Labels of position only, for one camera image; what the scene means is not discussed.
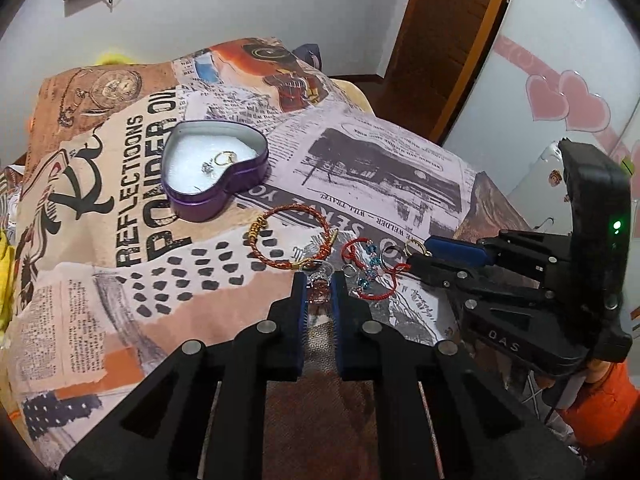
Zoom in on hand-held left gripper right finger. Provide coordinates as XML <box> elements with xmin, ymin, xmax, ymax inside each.
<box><xmin>331</xmin><ymin>271</ymin><xmax>586</xmax><ymax>480</ymax></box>

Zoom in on pink heart ribbon sticker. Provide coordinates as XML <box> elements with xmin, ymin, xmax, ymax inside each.
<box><xmin>495</xmin><ymin>35</ymin><xmax>640</xmax><ymax>161</ymax></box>

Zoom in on yellow plush toy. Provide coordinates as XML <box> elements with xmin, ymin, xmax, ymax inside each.
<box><xmin>94</xmin><ymin>48</ymin><xmax>137</xmax><ymax>67</ymax></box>

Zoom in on yellow bed sheet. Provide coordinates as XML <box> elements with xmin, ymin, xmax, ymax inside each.
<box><xmin>331</xmin><ymin>78</ymin><xmax>377</xmax><ymax>116</ymax></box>

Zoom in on red cord bracelet blue beads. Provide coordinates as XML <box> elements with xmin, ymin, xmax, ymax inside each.
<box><xmin>341</xmin><ymin>237</ymin><xmax>412</xmax><ymax>304</ymax></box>

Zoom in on red and gold braided bracelet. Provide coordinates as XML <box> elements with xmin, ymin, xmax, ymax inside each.
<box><xmin>247</xmin><ymin>204</ymin><xmax>340</xmax><ymax>270</ymax></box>

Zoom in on navy blue cloth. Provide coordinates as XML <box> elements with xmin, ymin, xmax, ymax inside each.
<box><xmin>292</xmin><ymin>43</ymin><xmax>324</xmax><ymax>70</ymax></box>

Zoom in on purple heart-shaped tin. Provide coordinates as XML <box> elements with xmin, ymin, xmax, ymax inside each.
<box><xmin>160</xmin><ymin>120</ymin><xmax>270</xmax><ymax>224</ymax></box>

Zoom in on clear glass ring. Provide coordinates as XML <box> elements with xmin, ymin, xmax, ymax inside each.
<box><xmin>303</xmin><ymin>262</ymin><xmax>335</xmax><ymax>306</ymax></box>

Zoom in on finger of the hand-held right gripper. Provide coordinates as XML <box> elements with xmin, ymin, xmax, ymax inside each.
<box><xmin>424</xmin><ymin>230</ymin><xmax>575</xmax><ymax>270</ymax></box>
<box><xmin>406</xmin><ymin>253</ymin><xmax>551</xmax><ymax>311</ymax></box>

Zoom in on person's right forearm orange sleeve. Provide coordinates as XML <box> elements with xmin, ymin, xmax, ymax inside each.
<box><xmin>556</xmin><ymin>359</ymin><xmax>640</xmax><ymax>452</ymax></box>

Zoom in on brown wooden door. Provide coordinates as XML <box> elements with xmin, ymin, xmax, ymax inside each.
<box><xmin>370</xmin><ymin>0</ymin><xmax>523</xmax><ymax>147</ymax></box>

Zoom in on newspaper print blanket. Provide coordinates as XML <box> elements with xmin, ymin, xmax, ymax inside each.
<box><xmin>0</xmin><ymin>36</ymin><xmax>531</xmax><ymax>473</ymax></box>

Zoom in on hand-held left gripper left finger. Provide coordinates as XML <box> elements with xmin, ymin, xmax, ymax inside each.
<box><xmin>59</xmin><ymin>272</ymin><xmax>307</xmax><ymax>480</ymax></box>

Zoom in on white refrigerator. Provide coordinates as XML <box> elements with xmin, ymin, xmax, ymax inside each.
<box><xmin>442</xmin><ymin>0</ymin><xmax>640</xmax><ymax>241</ymax></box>

